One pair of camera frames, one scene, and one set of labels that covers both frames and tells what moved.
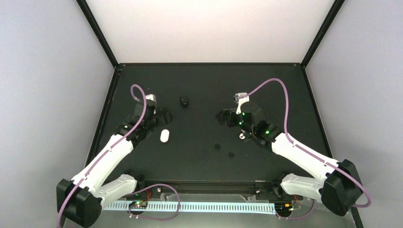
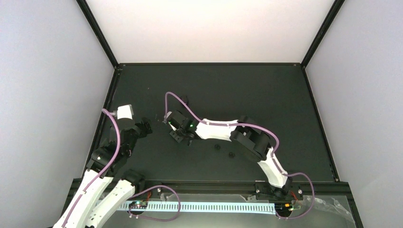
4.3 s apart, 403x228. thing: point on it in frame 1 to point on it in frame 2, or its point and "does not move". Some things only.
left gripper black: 161,121 to 142,131
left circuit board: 138,204 does not move
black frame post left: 89,15 does not move
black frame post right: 337,5 does not move
